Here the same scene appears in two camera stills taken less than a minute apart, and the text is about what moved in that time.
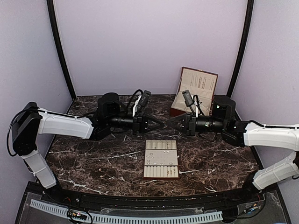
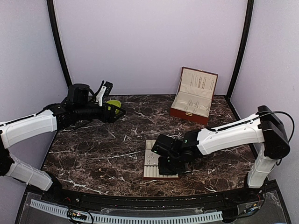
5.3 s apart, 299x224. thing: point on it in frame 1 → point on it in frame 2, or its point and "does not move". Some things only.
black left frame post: [51, 8] does not move
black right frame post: [248, 25] does not move
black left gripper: [140, 124] → [110, 118]
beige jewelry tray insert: [160, 159] does not move
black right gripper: [190, 130] → [163, 170]
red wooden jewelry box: [202, 83] does not move
